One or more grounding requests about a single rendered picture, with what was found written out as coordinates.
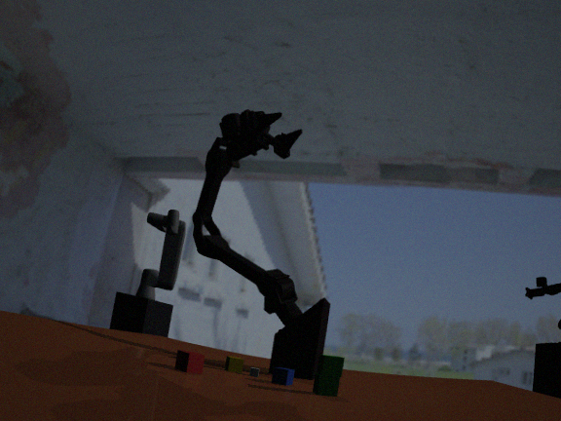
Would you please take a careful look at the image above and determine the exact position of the blue cube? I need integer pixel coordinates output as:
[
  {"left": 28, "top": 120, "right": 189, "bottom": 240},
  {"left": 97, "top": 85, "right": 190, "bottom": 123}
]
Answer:
[{"left": 272, "top": 367, "right": 295, "bottom": 386}]

